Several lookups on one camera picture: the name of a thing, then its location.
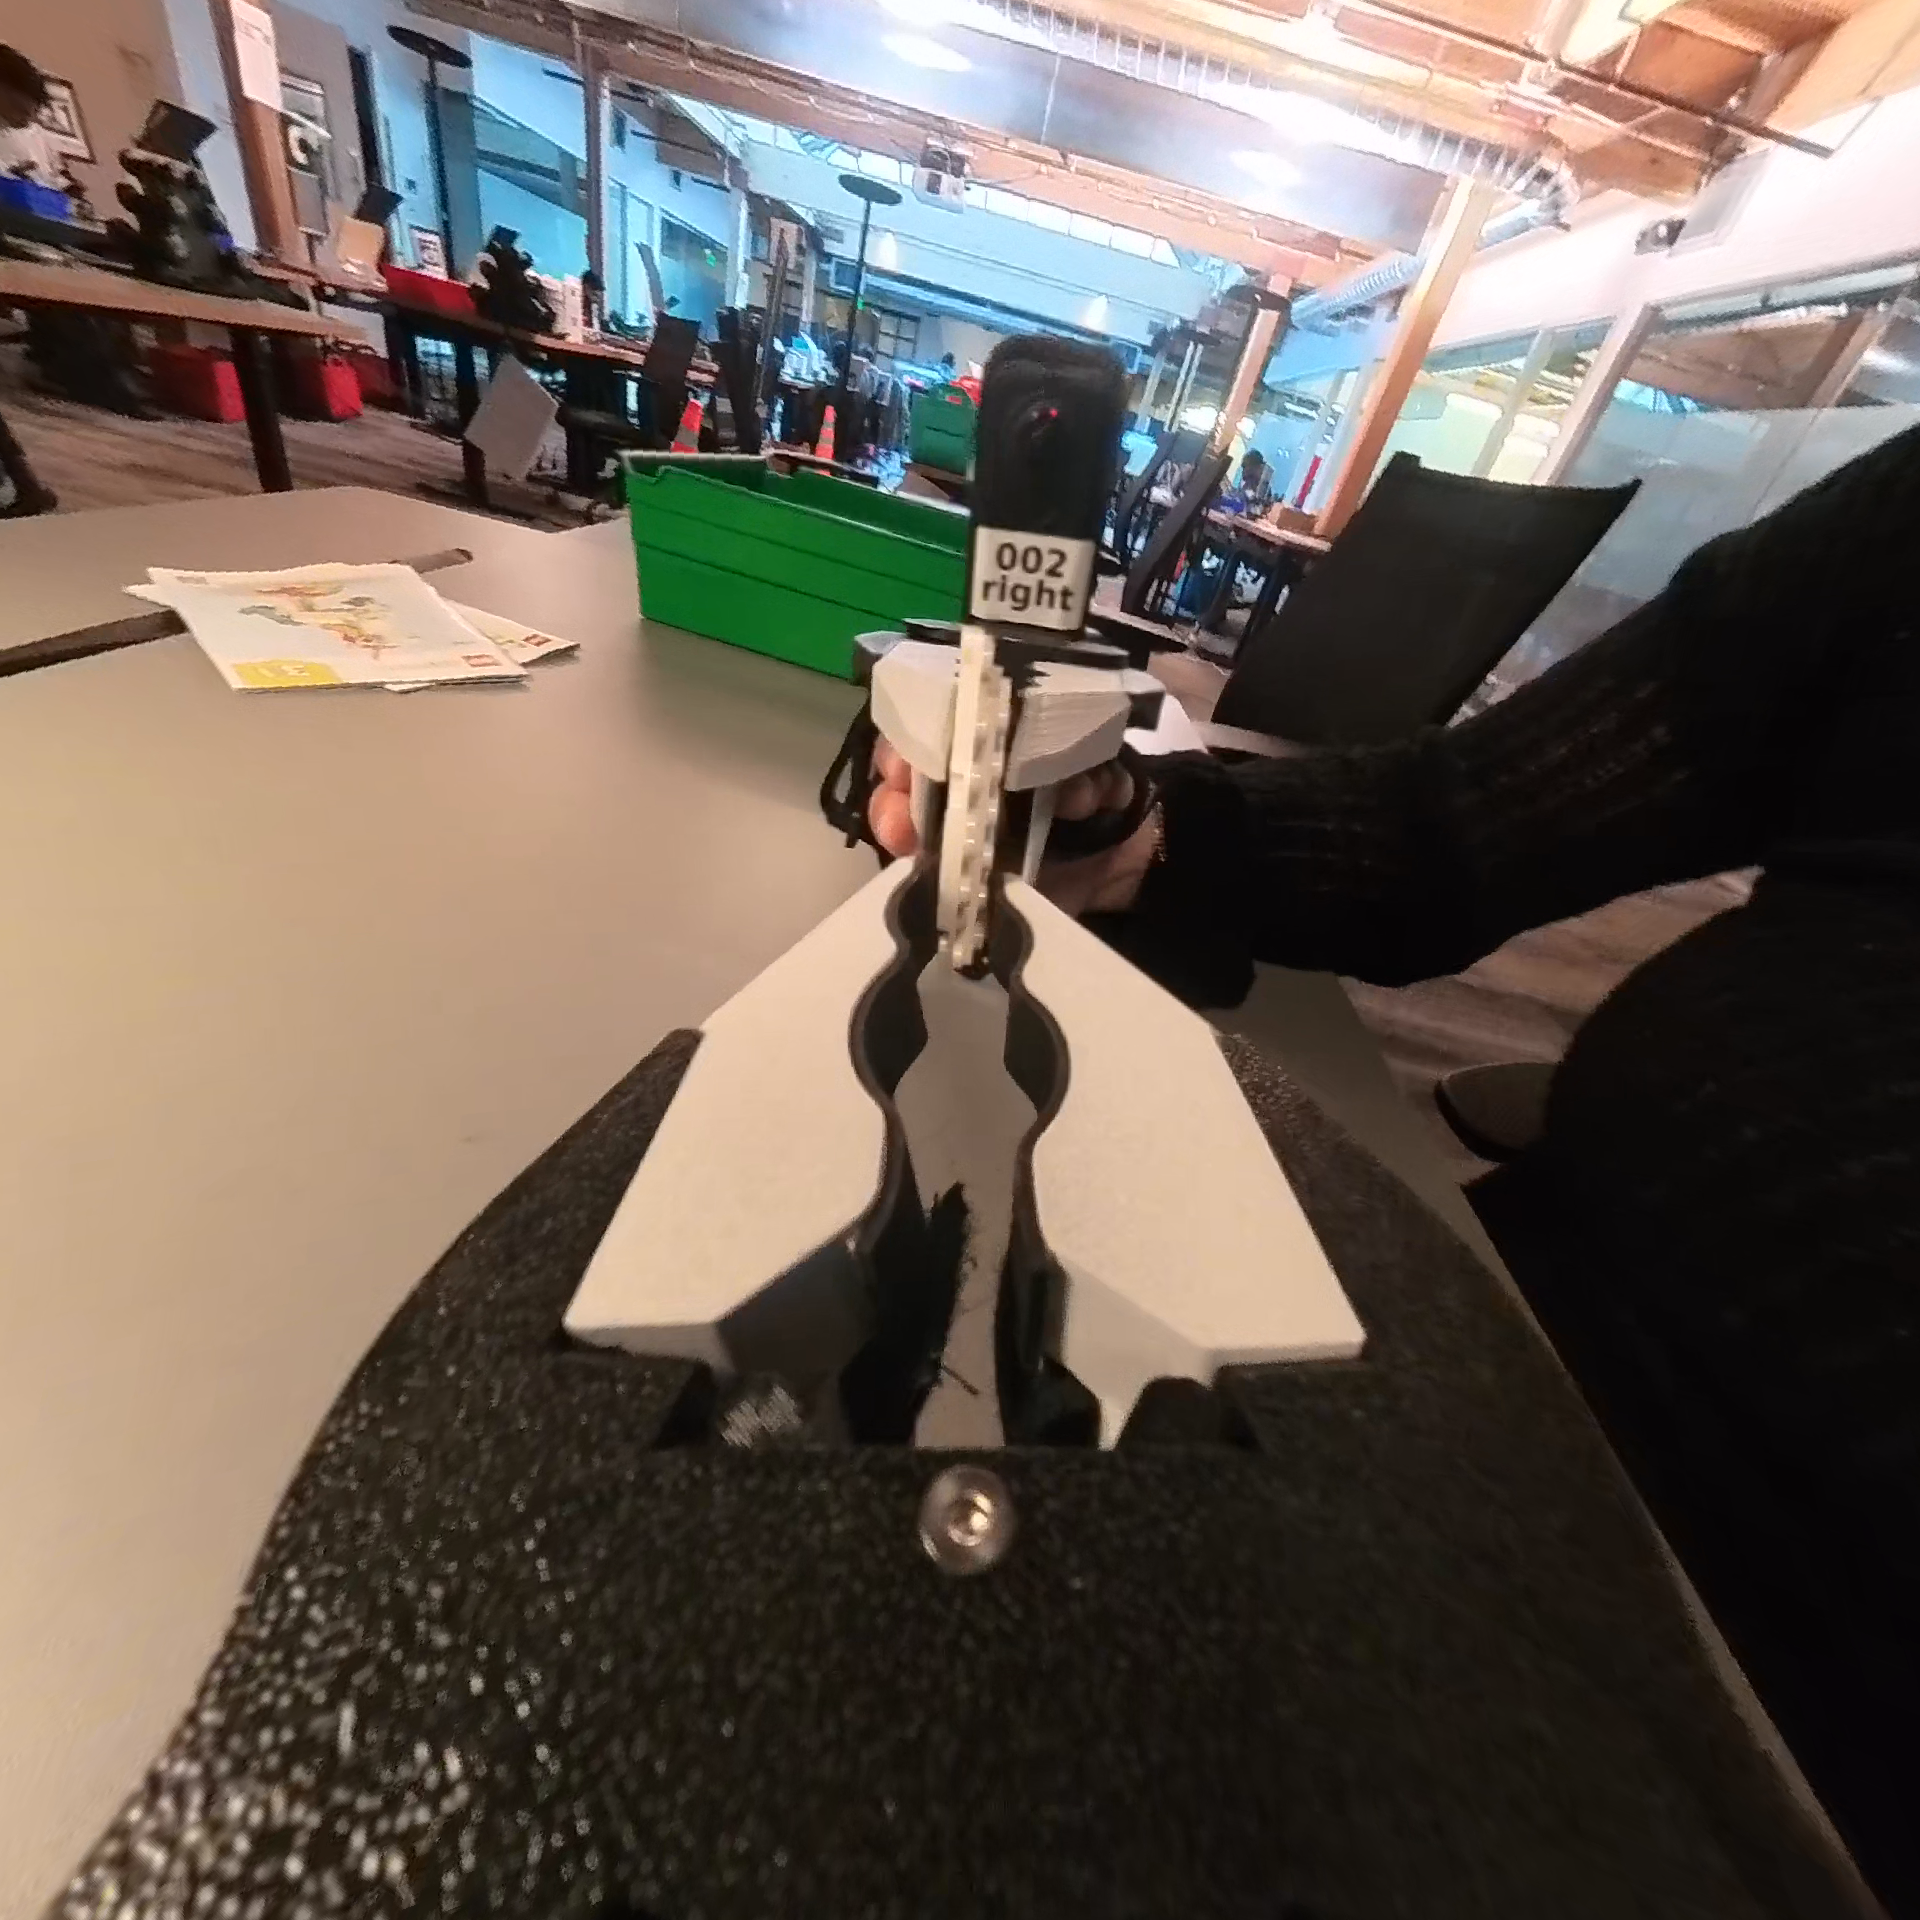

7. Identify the black chair armrest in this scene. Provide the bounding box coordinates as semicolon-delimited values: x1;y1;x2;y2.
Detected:
1431;1057;1562;1164

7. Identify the person's right hand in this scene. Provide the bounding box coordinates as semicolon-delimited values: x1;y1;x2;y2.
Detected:
867;744;1167;921

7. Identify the silver ceiling duct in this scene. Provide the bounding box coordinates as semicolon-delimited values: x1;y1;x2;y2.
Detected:
1289;248;1426;326

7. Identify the person's right forearm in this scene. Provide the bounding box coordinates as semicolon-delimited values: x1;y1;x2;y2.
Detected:
1131;428;1920;1010

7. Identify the small white instruction leaflet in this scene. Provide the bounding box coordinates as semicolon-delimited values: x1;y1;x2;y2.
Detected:
382;616;582;697

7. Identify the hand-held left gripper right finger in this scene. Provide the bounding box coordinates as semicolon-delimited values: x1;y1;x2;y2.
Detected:
996;884;1370;1449

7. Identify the white toy brick plate assembly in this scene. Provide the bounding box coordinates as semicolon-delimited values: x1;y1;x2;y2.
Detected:
932;627;1011;986

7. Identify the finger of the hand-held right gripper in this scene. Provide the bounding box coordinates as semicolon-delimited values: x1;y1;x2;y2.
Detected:
1002;668;1129;881
854;632;975;904

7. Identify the black rod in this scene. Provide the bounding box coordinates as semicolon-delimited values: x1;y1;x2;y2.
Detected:
0;547;473;677

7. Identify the black mesh office chair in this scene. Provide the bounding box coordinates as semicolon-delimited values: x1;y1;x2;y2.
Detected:
1207;451;1643;753

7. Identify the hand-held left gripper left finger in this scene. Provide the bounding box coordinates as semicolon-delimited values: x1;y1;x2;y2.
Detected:
562;866;963;1396

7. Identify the white tilted board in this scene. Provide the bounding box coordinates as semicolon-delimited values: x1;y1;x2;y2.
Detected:
461;352;567;482

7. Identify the black floor lamp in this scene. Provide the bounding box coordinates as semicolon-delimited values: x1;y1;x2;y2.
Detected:
836;171;905;452
386;24;482;272

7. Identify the wooden table with black legs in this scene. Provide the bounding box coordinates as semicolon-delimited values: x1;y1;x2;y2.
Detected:
0;256;366;496

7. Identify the large white instruction booklet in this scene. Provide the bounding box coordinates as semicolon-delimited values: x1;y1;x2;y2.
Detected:
129;562;530;696

